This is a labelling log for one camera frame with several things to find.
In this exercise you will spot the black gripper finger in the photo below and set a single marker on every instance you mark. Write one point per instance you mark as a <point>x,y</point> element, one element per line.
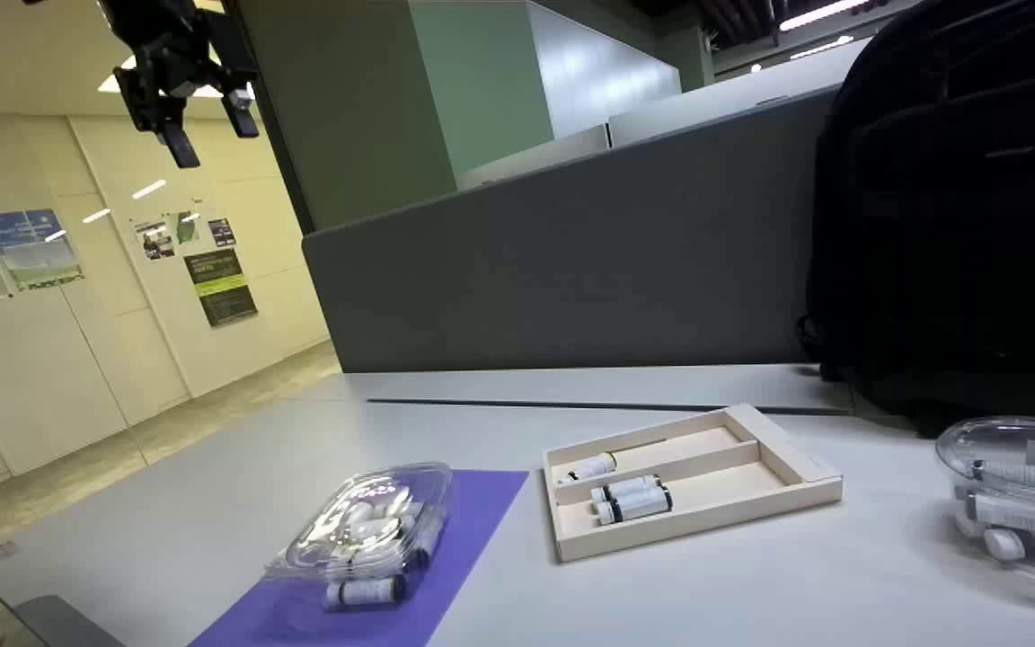
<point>243,114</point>
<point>182,146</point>

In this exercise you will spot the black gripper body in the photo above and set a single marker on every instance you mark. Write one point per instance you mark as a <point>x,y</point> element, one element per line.
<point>170,57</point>

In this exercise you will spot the white bottle black cap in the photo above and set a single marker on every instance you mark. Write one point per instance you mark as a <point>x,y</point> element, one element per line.
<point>360,592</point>

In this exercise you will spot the small white bottle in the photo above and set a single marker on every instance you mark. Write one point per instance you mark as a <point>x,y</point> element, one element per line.
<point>590,468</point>

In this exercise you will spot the wooden tray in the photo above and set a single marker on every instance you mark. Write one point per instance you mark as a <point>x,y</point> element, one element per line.
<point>770,492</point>

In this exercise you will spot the white bottle in bowl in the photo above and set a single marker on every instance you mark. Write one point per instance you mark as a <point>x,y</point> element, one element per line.
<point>1026,514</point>

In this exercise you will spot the ceiling light panel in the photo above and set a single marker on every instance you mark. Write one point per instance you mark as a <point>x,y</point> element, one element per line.
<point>214,91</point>

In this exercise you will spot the small green poster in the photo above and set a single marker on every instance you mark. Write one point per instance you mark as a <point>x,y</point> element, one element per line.
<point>187,227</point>

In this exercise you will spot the small dark poster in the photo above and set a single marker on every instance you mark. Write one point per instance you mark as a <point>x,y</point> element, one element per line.
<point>221,231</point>

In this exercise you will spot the small photo poster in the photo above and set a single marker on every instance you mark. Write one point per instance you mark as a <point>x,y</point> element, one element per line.
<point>157,243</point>

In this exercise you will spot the green pillar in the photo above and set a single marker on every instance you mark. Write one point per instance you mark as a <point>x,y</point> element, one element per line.
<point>412,93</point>

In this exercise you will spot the clear plastic bag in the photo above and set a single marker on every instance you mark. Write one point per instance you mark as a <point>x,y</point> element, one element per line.
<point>368,523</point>

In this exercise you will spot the purple mat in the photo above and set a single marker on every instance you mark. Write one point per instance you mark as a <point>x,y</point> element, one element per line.
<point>477,527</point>

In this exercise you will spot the black backpack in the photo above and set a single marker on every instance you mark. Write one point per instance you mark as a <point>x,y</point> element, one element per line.
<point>962,201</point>

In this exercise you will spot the clear glass bowl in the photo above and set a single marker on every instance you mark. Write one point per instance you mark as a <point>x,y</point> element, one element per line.
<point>1022,446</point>

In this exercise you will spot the black green wall poster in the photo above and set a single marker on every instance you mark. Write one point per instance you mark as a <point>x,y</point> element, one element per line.
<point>221,290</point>

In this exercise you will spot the blue green wall poster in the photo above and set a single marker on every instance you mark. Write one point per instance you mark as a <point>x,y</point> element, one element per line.
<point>35,249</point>

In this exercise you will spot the grey partition wall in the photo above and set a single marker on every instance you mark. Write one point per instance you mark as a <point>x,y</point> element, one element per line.
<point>564,263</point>

